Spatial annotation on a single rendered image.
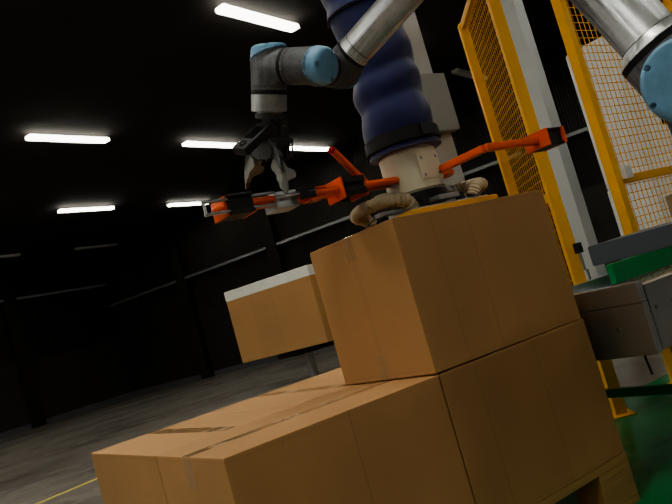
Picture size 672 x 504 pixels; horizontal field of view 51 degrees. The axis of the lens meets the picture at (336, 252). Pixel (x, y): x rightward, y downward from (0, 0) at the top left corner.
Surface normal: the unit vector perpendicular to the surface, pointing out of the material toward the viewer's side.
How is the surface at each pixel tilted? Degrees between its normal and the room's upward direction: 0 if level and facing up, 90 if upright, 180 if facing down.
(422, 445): 90
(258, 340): 90
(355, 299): 90
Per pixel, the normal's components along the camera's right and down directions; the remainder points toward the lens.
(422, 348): -0.79, 0.18
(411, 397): 0.54, -0.22
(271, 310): -0.56, 0.09
